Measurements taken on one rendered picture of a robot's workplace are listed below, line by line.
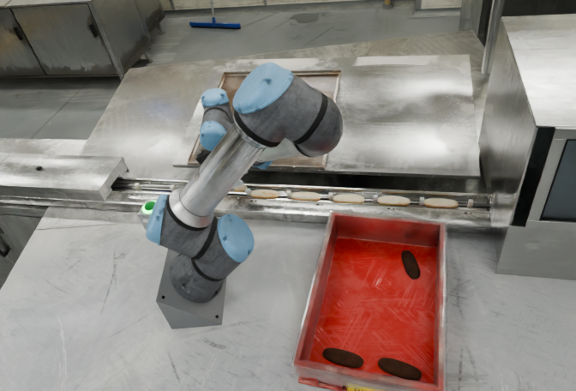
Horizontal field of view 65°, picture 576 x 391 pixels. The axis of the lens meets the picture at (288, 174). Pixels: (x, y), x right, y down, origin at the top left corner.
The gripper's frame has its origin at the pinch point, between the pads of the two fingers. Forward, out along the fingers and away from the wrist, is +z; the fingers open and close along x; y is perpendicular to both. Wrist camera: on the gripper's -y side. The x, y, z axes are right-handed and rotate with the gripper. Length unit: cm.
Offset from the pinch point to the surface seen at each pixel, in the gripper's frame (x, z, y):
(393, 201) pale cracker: -1, 3, 53
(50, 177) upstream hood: -4, -3, -68
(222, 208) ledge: -8.6, 2.9, -1.3
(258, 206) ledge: -6.6, 2.9, 10.4
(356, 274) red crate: -27, 7, 44
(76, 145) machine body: 28, 8, -82
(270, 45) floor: 287, 89, -70
